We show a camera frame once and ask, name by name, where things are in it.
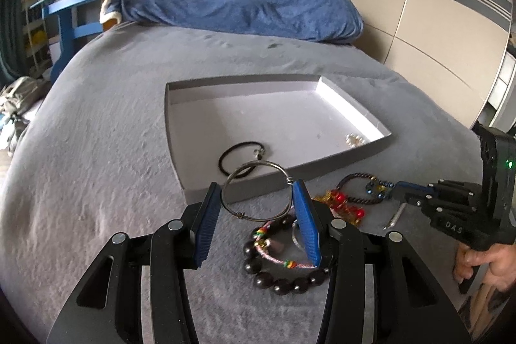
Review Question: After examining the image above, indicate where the pile of pale clothes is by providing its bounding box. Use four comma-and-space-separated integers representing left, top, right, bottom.
0, 75, 51, 157

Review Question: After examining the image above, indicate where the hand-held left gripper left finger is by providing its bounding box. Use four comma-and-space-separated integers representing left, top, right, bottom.
46, 183, 222, 344

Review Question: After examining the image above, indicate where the pink braided cord bracelet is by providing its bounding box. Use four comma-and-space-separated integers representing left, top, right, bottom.
253, 222, 324, 270

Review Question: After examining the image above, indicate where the black cord bracelet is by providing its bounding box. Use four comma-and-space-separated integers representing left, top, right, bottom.
219, 142, 269, 179

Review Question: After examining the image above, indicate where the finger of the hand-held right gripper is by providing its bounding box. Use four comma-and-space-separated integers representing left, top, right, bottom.
417, 202, 485, 241
392, 180, 483, 208

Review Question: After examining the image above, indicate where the red and gold bead bracelet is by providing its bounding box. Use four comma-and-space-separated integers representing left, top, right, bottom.
313, 189, 366, 226

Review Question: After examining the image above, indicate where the grey bed cover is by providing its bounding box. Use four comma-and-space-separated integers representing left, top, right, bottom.
0, 21, 490, 344

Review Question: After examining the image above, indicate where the blue wooden desk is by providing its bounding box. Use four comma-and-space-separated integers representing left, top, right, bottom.
30, 0, 143, 84

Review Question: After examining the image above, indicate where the shallow grey cardboard box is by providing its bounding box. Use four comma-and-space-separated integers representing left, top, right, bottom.
164, 74, 393, 204

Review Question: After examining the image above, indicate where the silver wire bangle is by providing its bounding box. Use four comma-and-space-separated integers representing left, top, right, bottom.
223, 163, 298, 224

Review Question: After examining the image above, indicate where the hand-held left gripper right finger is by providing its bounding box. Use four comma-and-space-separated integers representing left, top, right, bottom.
293, 180, 472, 344

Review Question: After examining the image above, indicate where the dark small-bead bracelet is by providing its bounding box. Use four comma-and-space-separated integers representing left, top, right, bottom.
336, 172, 395, 206

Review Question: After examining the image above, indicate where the beige wardrobe with grey stripe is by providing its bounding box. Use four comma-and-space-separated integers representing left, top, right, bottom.
342, 0, 516, 129

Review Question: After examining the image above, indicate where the silver metal pin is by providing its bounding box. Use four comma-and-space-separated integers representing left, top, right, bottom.
383, 204, 406, 230

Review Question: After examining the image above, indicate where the person's right hand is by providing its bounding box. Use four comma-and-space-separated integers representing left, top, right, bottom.
453, 243, 516, 292

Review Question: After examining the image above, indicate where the person's right forearm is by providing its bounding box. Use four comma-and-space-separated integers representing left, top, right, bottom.
459, 281, 516, 341

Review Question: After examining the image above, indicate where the blue blanket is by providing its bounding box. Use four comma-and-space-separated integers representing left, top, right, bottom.
100, 0, 364, 45

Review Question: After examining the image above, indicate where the white shelf rack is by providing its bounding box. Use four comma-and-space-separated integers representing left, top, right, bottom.
21, 0, 54, 73

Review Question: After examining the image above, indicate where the dark wooden bead bracelet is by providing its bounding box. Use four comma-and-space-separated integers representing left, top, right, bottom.
243, 214, 336, 297

